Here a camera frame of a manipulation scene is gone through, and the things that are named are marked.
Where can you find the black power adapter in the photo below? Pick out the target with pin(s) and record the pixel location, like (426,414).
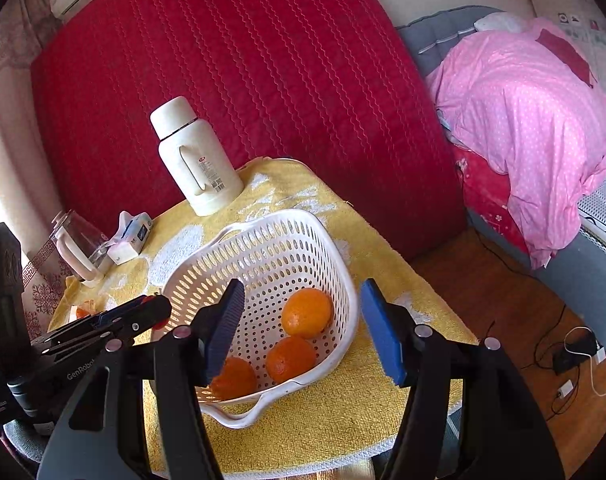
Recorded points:
(573,355)

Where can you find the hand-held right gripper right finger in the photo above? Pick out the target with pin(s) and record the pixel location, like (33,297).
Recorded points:
(383,335)

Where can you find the white tissue box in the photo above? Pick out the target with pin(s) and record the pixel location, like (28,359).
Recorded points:
(133,235)

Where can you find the wall sticker sheet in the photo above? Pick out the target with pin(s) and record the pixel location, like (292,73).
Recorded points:
(588,27)

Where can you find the red floral bedsheet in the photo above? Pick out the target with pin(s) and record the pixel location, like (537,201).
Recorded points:
(488,195)

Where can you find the white thermos jug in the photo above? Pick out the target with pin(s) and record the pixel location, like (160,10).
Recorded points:
(203,170)

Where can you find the large orange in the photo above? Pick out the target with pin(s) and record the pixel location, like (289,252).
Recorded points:
(308,312)

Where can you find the white charger plug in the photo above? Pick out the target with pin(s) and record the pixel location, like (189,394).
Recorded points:
(565,390)

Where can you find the red quilted mattress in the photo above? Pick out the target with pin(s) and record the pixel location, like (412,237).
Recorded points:
(258,60)

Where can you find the grey bed frame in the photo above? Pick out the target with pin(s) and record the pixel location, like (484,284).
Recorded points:
(423,35)

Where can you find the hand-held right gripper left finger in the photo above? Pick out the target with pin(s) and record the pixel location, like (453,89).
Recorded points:
(225,330)

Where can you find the patterned beige curtain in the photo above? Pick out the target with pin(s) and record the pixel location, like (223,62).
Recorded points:
(18,35)

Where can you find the yellow terry towel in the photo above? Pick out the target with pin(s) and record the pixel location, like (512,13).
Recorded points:
(303,425)

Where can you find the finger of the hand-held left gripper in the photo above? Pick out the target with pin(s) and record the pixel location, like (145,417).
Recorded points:
(123,310)
(78,346)

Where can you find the white perforated panel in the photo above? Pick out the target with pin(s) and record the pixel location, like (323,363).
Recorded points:
(603,205)

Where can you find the pink dotted duvet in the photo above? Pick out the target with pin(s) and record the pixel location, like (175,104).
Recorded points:
(523,125)

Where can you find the dark red cloth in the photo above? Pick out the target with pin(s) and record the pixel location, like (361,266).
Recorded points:
(565,55)

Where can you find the white pillow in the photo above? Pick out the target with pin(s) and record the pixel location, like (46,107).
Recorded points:
(503,21)

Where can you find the white perforated plastic basket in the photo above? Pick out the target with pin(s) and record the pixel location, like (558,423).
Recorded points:
(273,260)

